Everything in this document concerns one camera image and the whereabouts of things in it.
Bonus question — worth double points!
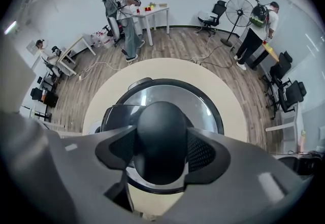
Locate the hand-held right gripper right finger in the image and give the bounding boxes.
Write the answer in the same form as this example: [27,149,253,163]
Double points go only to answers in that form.
[152,126,315,224]

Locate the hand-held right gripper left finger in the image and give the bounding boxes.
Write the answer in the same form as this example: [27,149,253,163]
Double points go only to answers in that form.
[0,112,149,224]

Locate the black electric pressure cooker lid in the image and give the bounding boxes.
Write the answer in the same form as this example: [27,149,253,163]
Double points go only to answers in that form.
[100,78,225,195]

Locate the grey electric pressure cooker pot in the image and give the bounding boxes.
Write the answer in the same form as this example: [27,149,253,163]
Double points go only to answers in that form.
[127,77,153,91]

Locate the beige wooden desk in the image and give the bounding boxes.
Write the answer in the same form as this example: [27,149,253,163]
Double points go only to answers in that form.
[57,36,98,77]

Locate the pack of water bottles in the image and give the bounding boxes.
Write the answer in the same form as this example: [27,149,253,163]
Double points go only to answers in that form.
[90,28,114,50]

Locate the round beige table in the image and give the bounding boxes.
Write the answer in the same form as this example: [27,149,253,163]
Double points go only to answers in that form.
[82,57,248,218]

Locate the small round wooden table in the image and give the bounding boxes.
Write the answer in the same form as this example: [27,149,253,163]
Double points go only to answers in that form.
[250,40,280,70]

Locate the black office chair red light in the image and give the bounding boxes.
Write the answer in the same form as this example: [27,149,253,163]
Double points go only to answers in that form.
[102,16,125,47]

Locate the row of coloured cups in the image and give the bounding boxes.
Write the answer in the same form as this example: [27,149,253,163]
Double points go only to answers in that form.
[262,40,274,53]

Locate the black chair with white cover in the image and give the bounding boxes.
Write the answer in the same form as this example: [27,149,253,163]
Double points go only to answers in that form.
[197,0,228,38]

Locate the white rectangular desk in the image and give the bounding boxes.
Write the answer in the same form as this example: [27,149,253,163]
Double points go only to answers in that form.
[131,3,170,46]

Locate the black standing fan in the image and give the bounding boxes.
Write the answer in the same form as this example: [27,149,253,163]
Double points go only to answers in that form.
[220,0,254,47]

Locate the white floor cable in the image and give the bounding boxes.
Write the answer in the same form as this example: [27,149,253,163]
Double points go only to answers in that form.
[78,61,124,80]

